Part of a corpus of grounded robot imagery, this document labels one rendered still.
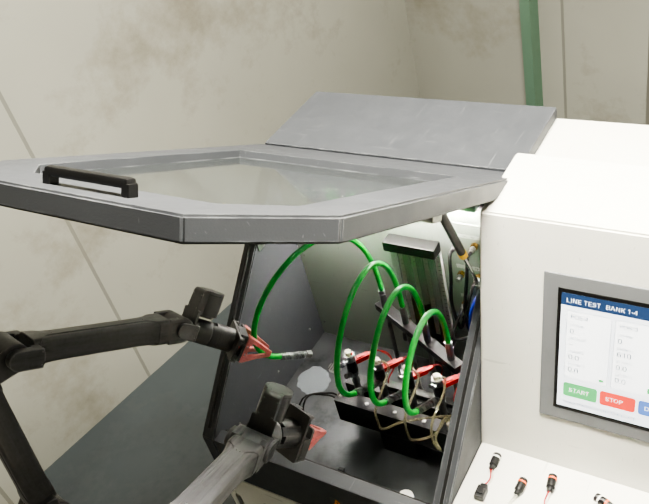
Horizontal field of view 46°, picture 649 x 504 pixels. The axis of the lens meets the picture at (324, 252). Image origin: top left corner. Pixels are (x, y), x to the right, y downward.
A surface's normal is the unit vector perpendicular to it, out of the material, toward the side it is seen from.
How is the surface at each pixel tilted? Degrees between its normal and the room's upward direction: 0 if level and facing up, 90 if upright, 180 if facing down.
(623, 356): 76
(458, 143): 0
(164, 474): 0
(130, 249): 90
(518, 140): 0
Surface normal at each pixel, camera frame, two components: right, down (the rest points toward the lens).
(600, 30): -0.63, 0.59
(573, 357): -0.53, 0.42
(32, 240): 0.75, 0.26
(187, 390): -0.22, -0.77
